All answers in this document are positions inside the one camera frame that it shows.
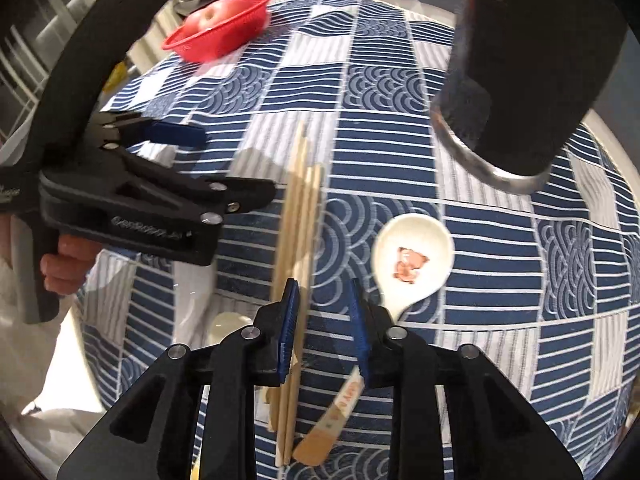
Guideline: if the black metal-rimmed cup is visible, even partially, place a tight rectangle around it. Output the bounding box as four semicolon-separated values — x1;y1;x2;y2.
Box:
431;0;628;195

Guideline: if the blue checked tablecloth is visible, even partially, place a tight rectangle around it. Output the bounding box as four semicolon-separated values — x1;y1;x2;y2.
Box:
75;0;640;480

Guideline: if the plain white ceramic spoon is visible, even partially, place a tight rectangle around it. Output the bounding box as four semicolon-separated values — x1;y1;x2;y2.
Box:
207;312;253;346

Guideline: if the person's white garment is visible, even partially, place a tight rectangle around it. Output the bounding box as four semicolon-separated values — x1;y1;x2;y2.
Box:
0;125;103;441

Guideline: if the person's left hand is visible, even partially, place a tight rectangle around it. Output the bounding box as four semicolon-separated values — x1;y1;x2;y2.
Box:
40;236;102;307

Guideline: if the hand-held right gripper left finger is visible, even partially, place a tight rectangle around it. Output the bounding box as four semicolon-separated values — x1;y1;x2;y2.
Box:
56;277;301;480

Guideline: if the white printed ceramic spoon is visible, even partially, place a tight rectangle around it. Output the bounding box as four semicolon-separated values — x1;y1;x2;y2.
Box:
371;213;456;323

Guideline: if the red plastic basket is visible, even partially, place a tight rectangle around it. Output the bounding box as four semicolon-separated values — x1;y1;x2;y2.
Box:
161;0;273;63

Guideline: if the printed wooden spatula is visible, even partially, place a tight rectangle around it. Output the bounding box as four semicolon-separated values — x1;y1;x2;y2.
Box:
292;367;363;466

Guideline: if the red apple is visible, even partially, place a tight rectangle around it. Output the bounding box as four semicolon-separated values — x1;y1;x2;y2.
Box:
184;1;236;36

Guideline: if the wooden chopstick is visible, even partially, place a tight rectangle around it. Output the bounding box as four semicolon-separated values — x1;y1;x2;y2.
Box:
276;132;311;466
282;164;316;466
287;161;325;466
266;120;307;433

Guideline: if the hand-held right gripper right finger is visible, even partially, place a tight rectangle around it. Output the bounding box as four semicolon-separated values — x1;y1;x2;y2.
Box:
347;278;585;480

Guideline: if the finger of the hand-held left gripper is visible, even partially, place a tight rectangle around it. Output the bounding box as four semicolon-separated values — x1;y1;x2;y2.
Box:
42;150;277;226
89;111;207;150

